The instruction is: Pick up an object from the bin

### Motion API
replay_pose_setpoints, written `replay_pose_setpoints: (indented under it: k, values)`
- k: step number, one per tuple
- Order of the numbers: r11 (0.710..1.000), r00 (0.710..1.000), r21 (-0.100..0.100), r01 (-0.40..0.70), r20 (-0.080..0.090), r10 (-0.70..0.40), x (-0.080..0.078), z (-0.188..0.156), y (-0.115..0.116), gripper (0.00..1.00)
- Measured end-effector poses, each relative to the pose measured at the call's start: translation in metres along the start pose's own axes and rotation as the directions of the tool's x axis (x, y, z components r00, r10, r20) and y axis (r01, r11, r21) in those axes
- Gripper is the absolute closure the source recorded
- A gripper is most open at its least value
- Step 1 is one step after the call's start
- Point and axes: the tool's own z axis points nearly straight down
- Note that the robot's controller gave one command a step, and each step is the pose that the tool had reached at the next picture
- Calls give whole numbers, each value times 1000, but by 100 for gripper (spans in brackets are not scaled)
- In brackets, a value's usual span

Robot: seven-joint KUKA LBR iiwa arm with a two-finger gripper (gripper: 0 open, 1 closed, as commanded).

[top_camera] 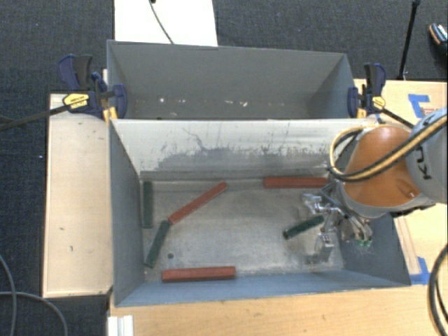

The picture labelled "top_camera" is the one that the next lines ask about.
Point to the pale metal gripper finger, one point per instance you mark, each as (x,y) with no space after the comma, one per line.
(326,244)
(318,206)

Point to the dark green flat block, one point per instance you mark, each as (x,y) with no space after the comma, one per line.
(304,227)
(158,243)
(147,205)

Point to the pale wood flat board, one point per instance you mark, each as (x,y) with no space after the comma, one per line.
(77,205)

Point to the red-brown flat block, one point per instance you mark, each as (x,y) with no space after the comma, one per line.
(198,273)
(197,203)
(294,182)

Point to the grey metal bin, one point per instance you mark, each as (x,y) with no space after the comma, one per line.
(224,82)

